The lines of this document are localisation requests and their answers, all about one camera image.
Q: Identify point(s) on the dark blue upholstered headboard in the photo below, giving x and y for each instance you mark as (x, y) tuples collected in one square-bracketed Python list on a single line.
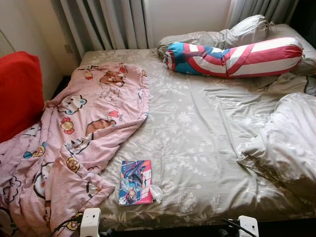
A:
[(305, 19)]

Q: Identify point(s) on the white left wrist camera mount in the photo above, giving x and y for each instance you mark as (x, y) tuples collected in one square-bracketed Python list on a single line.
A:
[(90, 222)]

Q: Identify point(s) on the grey knotted bolster pillow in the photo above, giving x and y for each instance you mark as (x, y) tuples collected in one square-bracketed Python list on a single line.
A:
[(197, 38)]

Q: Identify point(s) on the bed with grey floral sheet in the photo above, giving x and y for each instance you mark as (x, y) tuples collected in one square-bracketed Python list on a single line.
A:
[(197, 128)]

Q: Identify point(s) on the grey pleated curtain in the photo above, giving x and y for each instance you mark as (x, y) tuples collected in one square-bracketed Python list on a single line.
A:
[(98, 24), (256, 10)]

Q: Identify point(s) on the pink cartoon print blanket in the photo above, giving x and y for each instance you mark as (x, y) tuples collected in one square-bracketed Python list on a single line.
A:
[(74, 123)]

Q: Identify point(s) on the colourful comic book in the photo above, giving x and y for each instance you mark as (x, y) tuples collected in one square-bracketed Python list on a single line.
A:
[(136, 182)]

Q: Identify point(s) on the grey floral duvet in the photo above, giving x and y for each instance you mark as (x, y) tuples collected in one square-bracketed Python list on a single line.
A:
[(286, 143)]

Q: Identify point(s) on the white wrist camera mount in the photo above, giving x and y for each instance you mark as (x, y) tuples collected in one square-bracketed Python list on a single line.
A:
[(249, 227), (90, 222)]

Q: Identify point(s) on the large red cushion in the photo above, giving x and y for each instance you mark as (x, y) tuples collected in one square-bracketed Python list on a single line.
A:
[(19, 89)]

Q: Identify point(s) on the clear plastic wrapper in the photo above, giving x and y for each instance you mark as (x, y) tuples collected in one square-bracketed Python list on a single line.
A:
[(157, 194)]

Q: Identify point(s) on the red white blue bolster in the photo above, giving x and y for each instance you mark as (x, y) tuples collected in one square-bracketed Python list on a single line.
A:
[(256, 54)]

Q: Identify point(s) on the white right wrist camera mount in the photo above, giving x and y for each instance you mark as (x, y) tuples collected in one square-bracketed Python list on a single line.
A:
[(249, 227)]

